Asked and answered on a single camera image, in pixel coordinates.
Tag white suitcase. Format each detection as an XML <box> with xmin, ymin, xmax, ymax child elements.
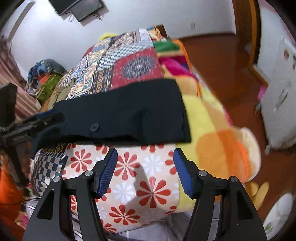
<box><xmin>256</xmin><ymin>38</ymin><xmax>295</xmax><ymax>155</ymax></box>

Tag wooden wardrobe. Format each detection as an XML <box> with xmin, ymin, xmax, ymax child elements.
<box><xmin>232</xmin><ymin>0</ymin><xmax>268</xmax><ymax>86</ymax></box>

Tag folded khaki pants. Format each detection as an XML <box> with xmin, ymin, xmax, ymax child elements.
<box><xmin>40</xmin><ymin>78</ymin><xmax>76</xmax><ymax>113</ymax></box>

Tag white sliding wardrobe door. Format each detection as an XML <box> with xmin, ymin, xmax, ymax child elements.
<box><xmin>254</xmin><ymin>1</ymin><xmax>295</xmax><ymax>83</ymax></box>

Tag striped red curtain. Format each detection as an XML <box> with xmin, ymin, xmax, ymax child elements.
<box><xmin>0</xmin><ymin>39</ymin><xmax>42</xmax><ymax>121</ymax></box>

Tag black wall television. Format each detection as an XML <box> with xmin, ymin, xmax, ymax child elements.
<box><xmin>49</xmin><ymin>0</ymin><xmax>80</xmax><ymax>16</ymax></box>

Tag pile of blue clothes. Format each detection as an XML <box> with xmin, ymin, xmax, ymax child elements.
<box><xmin>27</xmin><ymin>59</ymin><xmax>66</xmax><ymax>89</ymax></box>

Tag patchwork patterned bedspread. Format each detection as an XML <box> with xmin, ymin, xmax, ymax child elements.
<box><xmin>32</xmin><ymin>29</ymin><xmax>179</xmax><ymax>233</ymax></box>

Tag yellow curved pillow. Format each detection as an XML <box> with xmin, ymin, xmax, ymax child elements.
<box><xmin>99</xmin><ymin>33</ymin><xmax>117</xmax><ymax>42</ymax></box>

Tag pink slipper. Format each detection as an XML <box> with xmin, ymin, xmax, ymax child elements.
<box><xmin>257</xmin><ymin>85</ymin><xmax>267</xmax><ymax>101</ymax></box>

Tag colourful fleece blanket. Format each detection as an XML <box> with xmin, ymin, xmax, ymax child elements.
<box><xmin>149</xmin><ymin>28</ymin><xmax>269</xmax><ymax>208</ymax></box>

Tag small black monitor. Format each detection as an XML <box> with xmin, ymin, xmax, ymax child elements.
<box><xmin>70</xmin><ymin>0</ymin><xmax>104</xmax><ymax>22</ymax></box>

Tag white wall socket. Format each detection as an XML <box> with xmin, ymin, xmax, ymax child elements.
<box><xmin>190</xmin><ymin>22</ymin><xmax>196</xmax><ymax>30</ymax></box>

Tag green storage bag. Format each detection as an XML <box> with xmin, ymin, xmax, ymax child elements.
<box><xmin>35</xmin><ymin>73</ymin><xmax>62</xmax><ymax>105</ymax></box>

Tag black pants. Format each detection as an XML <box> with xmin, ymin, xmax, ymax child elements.
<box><xmin>32</xmin><ymin>79</ymin><xmax>191</xmax><ymax>151</ymax></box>

